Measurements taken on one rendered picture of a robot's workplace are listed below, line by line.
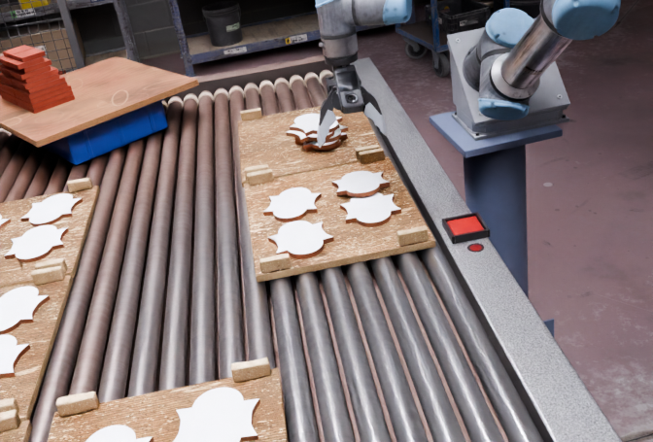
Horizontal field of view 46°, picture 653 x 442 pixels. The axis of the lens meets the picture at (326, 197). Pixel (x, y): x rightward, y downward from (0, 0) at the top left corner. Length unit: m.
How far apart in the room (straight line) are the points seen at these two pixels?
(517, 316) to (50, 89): 1.50
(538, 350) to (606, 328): 1.55
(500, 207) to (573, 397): 1.07
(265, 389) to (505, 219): 1.16
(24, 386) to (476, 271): 0.80
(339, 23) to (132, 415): 0.86
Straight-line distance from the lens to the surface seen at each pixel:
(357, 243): 1.50
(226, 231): 1.66
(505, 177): 2.13
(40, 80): 2.31
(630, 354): 2.71
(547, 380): 1.20
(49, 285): 1.62
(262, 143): 2.02
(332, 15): 1.59
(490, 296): 1.36
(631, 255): 3.18
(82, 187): 1.99
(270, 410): 1.16
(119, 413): 1.24
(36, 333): 1.49
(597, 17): 1.50
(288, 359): 1.27
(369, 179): 1.70
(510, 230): 2.21
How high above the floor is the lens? 1.71
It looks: 27 degrees down
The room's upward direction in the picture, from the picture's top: 9 degrees counter-clockwise
